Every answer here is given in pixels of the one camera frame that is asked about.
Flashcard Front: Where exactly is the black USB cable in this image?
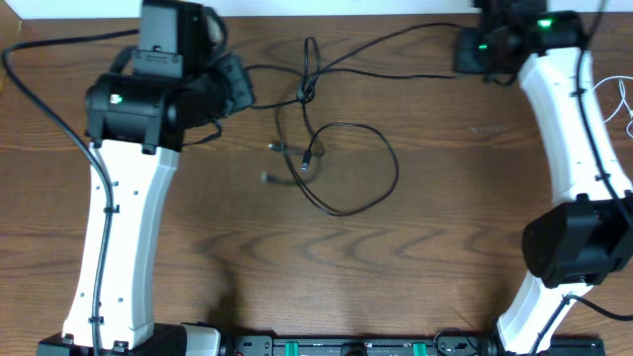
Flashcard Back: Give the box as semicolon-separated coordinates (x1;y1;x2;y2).
244;22;466;218
259;37;327;189

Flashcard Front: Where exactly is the white USB cable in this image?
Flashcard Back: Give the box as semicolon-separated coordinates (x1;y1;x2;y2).
591;74;633;139

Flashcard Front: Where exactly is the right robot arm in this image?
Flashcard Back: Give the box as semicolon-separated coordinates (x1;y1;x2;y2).
454;1;632;355

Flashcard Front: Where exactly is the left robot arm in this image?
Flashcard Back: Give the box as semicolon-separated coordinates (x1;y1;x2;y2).
38;1;254;355

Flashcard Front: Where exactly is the cardboard panel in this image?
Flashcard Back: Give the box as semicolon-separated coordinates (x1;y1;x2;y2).
0;2;24;93

